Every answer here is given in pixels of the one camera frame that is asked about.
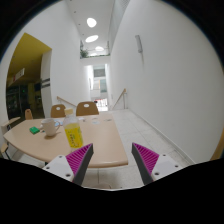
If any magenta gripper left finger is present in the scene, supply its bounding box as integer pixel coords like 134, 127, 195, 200
44, 144, 94, 186

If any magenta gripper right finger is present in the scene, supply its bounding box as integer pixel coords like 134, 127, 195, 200
132, 143, 182, 185

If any yellow plastic drink bottle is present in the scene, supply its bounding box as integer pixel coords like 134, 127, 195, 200
63, 114, 83, 149

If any white ceramic mug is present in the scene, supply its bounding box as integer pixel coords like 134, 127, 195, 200
41, 118, 60, 137

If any small green box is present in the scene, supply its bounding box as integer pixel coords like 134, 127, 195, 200
29, 127, 40, 134

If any light wooden table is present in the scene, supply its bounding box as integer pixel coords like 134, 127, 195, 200
4, 112, 128, 168

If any wooden chair with hole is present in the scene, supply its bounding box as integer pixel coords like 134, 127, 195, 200
76, 101, 99, 116

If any wooden chair at left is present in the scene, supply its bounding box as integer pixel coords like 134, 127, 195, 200
25, 109, 33, 120

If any wooden stair handrail left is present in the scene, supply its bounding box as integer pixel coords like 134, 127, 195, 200
56, 96, 77, 107

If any wooden stair handrail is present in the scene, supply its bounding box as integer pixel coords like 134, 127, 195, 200
56, 96, 77, 107
112, 89, 127, 110

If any wooden chair far left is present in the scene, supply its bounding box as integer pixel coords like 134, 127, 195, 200
0, 116, 22, 160

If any wooden stair handrail right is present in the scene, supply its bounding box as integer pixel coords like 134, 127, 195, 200
112, 89, 127, 110

